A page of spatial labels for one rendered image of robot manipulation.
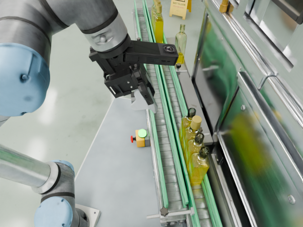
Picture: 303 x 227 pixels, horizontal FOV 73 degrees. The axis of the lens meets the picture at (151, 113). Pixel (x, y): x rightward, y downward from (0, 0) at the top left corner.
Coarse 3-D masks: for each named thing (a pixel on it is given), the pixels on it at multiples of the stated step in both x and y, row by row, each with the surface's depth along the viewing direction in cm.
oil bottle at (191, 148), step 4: (192, 140) 76; (188, 144) 77; (192, 144) 75; (188, 148) 77; (192, 148) 74; (196, 148) 74; (200, 148) 74; (188, 152) 78; (192, 152) 74; (196, 152) 74; (184, 156) 86; (188, 156) 79; (184, 160) 86; (188, 160) 80
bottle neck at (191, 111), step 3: (189, 108) 79; (192, 108) 79; (189, 111) 78; (192, 111) 80; (195, 111) 78; (189, 114) 78; (192, 114) 78; (189, 117) 79; (192, 117) 79; (189, 120) 81
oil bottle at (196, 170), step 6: (192, 156) 73; (192, 162) 74; (198, 162) 70; (204, 162) 70; (192, 168) 75; (198, 168) 72; (204, 168) 72; (192, 174) 76; (198, 174) 76; (204, 174) 77; (192, 180) 80; (198, 180) 81
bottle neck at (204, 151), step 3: (201, 147) 68; (204, 147) 68; (201, 150) 67; (204, 150) 69; (207, 150) 67; (201, 153) 67; (204, 153) 67; (207, 153) 67; (198, 156) 70; (201, 156) 68; (204, 156) 68; (201, 159) 70; (204, 159) 70
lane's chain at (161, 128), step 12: (144, 24) 171; (144, 36) 159; (156, 84) 125; (156, 96) 119; (156, 120) 108; (168, 144) 99; (168, 156) 95; (168, 168) 91; (168, 180) 88; (180, 204) 81
